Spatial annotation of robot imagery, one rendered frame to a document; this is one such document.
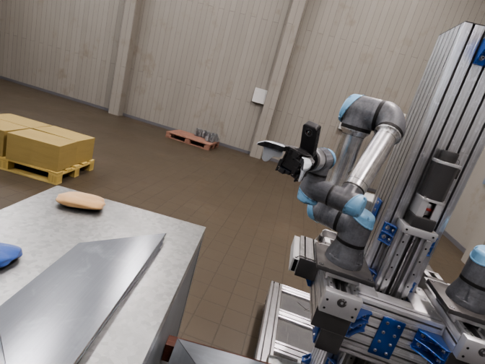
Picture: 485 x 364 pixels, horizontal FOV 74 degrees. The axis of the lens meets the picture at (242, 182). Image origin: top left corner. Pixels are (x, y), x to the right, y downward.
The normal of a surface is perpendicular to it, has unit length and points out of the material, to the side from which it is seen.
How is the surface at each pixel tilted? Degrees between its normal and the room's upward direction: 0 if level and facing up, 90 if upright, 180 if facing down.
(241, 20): 90
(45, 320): 0
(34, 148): 90
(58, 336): 0
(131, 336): 0
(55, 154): 90
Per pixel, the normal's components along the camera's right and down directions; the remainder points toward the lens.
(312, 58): -0.18, 0.22
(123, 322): 0.26, -0.93
